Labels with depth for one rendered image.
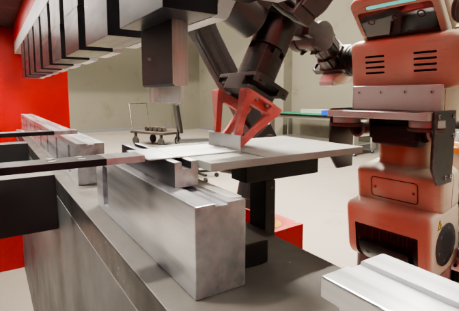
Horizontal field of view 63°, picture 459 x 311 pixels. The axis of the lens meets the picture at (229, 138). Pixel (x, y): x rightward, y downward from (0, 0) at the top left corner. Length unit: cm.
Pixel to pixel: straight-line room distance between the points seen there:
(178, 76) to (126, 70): 1187
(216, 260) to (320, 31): 75
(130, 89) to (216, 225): 1199
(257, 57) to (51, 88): 216
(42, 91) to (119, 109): 964
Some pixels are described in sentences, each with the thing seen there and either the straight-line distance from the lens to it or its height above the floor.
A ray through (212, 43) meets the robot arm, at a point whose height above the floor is 119.
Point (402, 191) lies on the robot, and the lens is 102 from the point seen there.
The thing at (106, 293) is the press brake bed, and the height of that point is 79.
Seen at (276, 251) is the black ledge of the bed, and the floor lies 87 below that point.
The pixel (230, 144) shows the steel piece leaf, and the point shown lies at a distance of 52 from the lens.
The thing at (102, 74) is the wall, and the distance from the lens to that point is 1204.
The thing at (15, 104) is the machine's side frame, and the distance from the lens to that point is 260.
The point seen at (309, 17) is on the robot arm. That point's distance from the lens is 57.
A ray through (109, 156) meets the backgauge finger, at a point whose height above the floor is 100.
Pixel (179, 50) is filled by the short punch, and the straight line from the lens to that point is 44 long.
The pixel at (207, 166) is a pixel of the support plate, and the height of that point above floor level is 100.
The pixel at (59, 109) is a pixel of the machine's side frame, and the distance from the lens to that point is 263.
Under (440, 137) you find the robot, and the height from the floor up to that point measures 99.
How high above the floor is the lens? 107
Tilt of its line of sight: 6 degrees down
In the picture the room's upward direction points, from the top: straight up
